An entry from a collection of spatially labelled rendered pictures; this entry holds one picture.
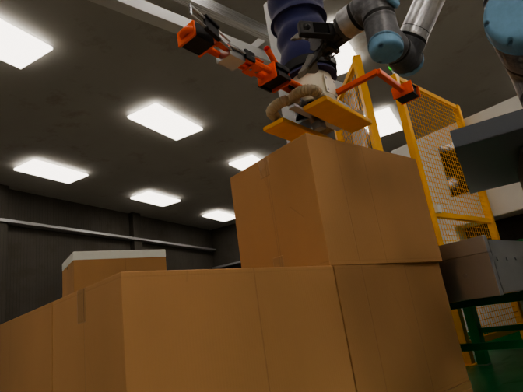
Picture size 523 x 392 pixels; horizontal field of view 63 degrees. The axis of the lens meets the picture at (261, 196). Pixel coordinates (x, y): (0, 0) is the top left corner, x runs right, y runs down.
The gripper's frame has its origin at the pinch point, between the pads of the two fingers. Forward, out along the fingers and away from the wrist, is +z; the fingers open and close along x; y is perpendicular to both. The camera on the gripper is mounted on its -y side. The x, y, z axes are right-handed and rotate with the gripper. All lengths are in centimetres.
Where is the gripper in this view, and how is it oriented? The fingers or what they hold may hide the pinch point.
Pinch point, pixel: (292, 58)
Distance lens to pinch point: 150.5
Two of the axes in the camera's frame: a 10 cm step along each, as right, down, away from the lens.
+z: -6.6, 3.1, 6.9
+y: 7.4, 0.9, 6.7
